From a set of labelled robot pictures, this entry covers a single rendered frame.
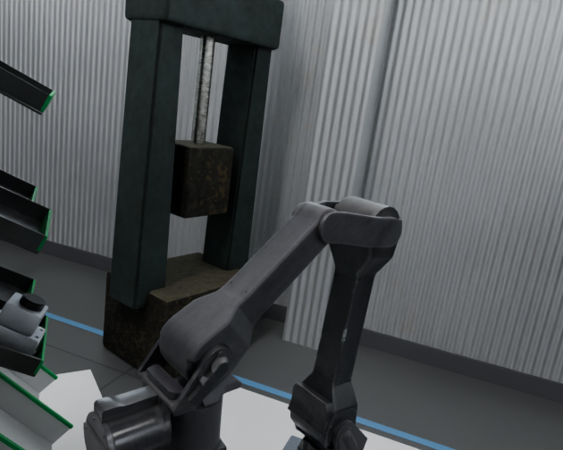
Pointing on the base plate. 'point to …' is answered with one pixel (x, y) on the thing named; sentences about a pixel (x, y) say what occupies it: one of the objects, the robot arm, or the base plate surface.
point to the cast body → (17, 323)
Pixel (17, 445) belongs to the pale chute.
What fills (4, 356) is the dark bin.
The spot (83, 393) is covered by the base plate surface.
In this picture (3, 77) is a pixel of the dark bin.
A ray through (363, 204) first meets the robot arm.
